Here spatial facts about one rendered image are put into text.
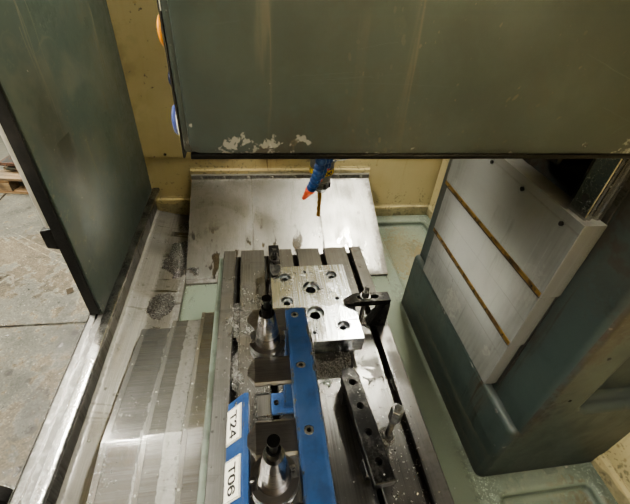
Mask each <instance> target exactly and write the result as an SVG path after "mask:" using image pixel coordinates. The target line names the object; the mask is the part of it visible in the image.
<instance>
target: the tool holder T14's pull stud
mask: <svg viewBox="0 0 630 504"><path fill-rule="evenodd" d="M266 456H267V459H268V460H269V461H271V462H276V461H278V460H279V459H280V457H281V446H280V437H279V436H278V435H277V434H271V435H269V436H268V438H267V447H266Z"/></svg>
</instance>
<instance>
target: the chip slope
mask: <svg viewBox="0 0 630 504"><path fill-rule="evenodd" d="M311 176H312V174H311V173H286V174H191V179H192V183H191V200H190V217H189V234H188V251H187V268H190V267H199V272H198V274H197V276H196V275H195V276H193V273H189V270H188V272H186V285H201V284H217V279H218V269H219V259H220V258H224V251H236V257H241V251H246V250H264V256H269V254H268V245H279V249H291V250H292V255H297V254H296V249H301V248H318V249H319V253H320V254H324V253H323V248H328V247H345V250H346V253H350V251H349V247H356V246H360V248H361V251H362V254H363V256H364V259H365V262H366V265H367V267H368V270H369V273H370V275H371V276H385V277H386V275H388V272H387V267H386V262H385V257H384V252H383V247H382V242H381V238H380V233H379V228H378V223H377V218H376V213H375V208H374V203H373V198H372V193H371V188H370V183H369V173H333V175H332V176H330V180H331V181H330V182H331V185H330V188H328V189H327V190H326V191H325V192H323V193H322V197H321V205H320V206H321V209H320V216H319V217H318V216H316V213H317V200H318V192H316V191H315V193H314V194H312V195H311V196H309V197H308V198H307V199H305V200H303V199H302V196H303V194H304V191H305V188H306V187H307V185H308V183H309V181H310V178H311ZM187 268H186V271H187ZM189 276H190V277H189Z"/></svg>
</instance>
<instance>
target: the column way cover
mask: <svg viewBox="0 0 630 504"><path fill-rule="evenodd" d="M445 184H446V186H447V189H446V192H445V195H444V198H443V201H442V204H441V208H440V211H439V214H438V217H437V220H436V223H435V226H434V229H433V232H434V233H435V235H434V238H433V241H432V244H431V247H430V250H429V253H428V256H427V259H426V262H425V265H424V268H423V271H424V272H425V274H426V276H427V278H428V280H429V282H430V284H431V286H432V287H433V289H434V291H435V293H436V295H437V297H438V299H439V300H440V302H441V304H442V306H443V308H444V310H445V312H446V313H447V315H448V317H449V319H450V321H451V323H452V325H453V326H454V328H455V330H456V332H457V334H458V336H459V337H460V339H461V341H462V343H463V345H464V347H465V349H466V351H467V352H468V354H469V356H470V358H471V360H472V362H473V364H474V366H475V367H476V369H477V371H478V373H479V375H480V377H481V379H482V381H483V382H484V384H492V383H496V382H497V380H498V379H499V377H500V376H501V374H502V373H503V371H504V370H505V368H506V367H507V365H508V364H509V362H510V361H511V359H512V358H513V356H514V355H515V353H516V352H517V350H518V349H519V347H520V346H521V345H524V344H525V342H526V341H527V339H528V338H529V336H530V335H531V333H532V332H533V330H534V329H535V327H536V326H537V324H538V323H539V321H540V320H541V318H542V317H543V316H544V314H545V313H546V311H547V310H548V308H549V307H550V305H551V304H552V302H553V301H554V299H555V298H556V297H559V296H561V294H562V293H563V291H564V290H565V288H566V287H567V285H568V284H569V282H570V281H571V279H572V278H573V276H574V275H575V273H576V272H577V271H578V269H579V268H580V266H581V265H582V263H583V262H584V260H585V259H586V257H587V256H588V254H589V253H590V251H591V250H592V248H593V247H594V245H595V244H596V242H597V241H598V240H599V238H600V237H601V235H602V234H603V232H604V231H605V229H606V228H607V225H606V224H605V223H603V222H602V221H601V220H599V221H597V220H594V219H591V220H590V221H587V220H586V221H583V220H582V219H581V218H579V217H578V216H577V215H576V214H575V213H573V212H572V211H571V210H570V209H569V206H570V204H571V202H572V201H573V198H572V197H570V196H569V195H568V194H567V193H565V192H564V191H563V190H561V189H560V188H559V187H558V186H556V185H555V184H554V183H553V182H551V181H550V180H549V179H547V178H546V177H545V176H544V175H542V174H541V173H540V172H538V171H537V170H536V169H535V168H533V167H532V166H531V165H529V164H528V163H527V162H526V161H524V160H523V159H453V161H452V164H451V167H450V170H449V173H448V176H447V180H446V182H445Z"/></svg>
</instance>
